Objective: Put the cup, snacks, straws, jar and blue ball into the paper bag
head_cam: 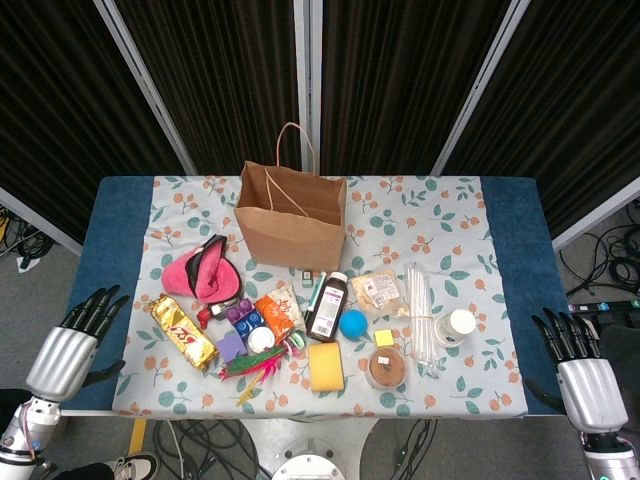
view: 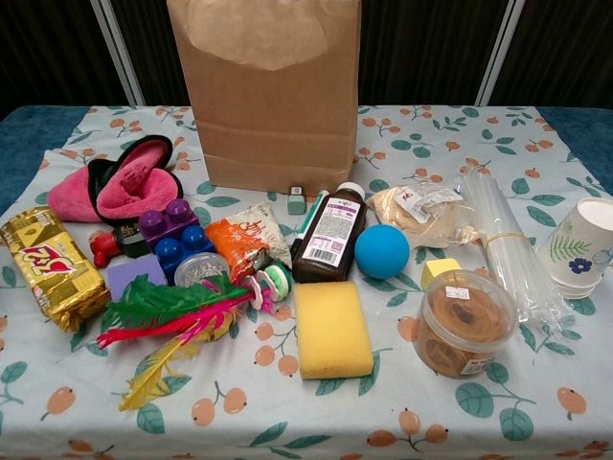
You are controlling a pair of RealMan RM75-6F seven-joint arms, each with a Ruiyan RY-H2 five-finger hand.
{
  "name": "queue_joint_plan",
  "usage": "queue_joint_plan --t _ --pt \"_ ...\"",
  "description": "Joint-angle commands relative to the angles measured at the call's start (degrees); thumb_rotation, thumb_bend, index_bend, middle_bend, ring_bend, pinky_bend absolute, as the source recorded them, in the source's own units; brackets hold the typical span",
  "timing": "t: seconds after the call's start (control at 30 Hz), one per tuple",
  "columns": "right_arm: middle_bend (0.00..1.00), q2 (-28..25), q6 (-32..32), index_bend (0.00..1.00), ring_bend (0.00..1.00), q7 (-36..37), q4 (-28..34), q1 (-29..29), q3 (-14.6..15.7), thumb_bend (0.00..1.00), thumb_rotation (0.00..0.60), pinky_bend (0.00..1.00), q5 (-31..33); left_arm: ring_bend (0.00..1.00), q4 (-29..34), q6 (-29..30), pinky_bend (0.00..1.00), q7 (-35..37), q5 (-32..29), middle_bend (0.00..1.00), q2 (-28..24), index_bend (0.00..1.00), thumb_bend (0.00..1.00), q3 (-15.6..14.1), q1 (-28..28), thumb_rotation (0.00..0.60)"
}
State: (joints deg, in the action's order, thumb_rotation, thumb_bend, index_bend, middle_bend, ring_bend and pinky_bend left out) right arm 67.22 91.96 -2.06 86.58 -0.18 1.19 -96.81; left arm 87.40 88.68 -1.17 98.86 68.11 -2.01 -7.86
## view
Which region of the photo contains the clear snack packet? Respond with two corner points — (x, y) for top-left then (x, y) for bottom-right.
(366, 180), (480, 249)

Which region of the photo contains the rubber band tub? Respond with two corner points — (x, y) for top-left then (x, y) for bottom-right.
(412, 268), (521, 380)

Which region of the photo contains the clear plastic tube bundle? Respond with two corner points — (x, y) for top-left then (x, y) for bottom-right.
(454, 170), (576, 332)

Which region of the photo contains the white floral paper cup stack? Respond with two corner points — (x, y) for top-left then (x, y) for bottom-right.
(534, 196), (613, 301)

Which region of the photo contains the green white marker pen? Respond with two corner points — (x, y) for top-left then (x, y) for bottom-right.
(289, 189), (331, 255)

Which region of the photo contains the orange snack packet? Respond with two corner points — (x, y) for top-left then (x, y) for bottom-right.
(205, 200), (293, 284)

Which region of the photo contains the blue ball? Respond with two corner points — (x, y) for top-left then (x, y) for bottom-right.
(353, 223), (412, 280)

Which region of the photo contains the brown paper bag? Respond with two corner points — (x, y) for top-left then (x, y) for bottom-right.
(166, 0), (363, 198)

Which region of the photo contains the gold foil snack package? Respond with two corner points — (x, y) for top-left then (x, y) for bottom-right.
(0, 205), (112, 334)

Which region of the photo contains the brown medicine bottle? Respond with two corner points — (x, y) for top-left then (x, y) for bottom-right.
(290, 181), (369, 285)

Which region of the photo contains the small green cube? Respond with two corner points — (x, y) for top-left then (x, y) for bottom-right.
(285, 185), (308, 216)

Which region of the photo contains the yellow sponge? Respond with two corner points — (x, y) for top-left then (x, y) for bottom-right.
(292, 280), (375, 380)

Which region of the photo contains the clear round pin box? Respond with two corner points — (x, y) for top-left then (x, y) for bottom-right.
(173, 252), (229, 288)

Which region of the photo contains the blue toy building block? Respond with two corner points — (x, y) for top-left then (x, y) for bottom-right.
(153, 224), (216, 284)

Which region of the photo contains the yellow foam cube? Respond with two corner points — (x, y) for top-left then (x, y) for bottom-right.
(420, 259), (462, 291)

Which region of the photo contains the purple toy building block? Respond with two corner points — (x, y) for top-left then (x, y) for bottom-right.
(138, 198), (202, 250)

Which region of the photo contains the colourful feather shuttlecock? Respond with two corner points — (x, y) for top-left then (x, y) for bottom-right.
(95, 265), (292, 413)

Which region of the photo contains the pink plush cloth black trim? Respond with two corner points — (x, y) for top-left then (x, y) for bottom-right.
(46, 134), (184, 225)

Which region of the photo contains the lilac foam cube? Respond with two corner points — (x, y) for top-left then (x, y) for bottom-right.
(105, 254), (169, 303)

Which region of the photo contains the floral print tablecloth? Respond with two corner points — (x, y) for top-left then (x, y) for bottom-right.
(0, 104), (613, 460)

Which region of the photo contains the black ribbed partition panel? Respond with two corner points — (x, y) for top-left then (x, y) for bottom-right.
(356, 0), (504, 107)
(0, 0), (130, 109)
(492, 0), (613, 109)
(112, 0), (193, 107)

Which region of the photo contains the aluminium partition frame post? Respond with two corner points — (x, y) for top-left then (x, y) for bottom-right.
(473, 0), (528, 107)
(90, 0), (148, 107)

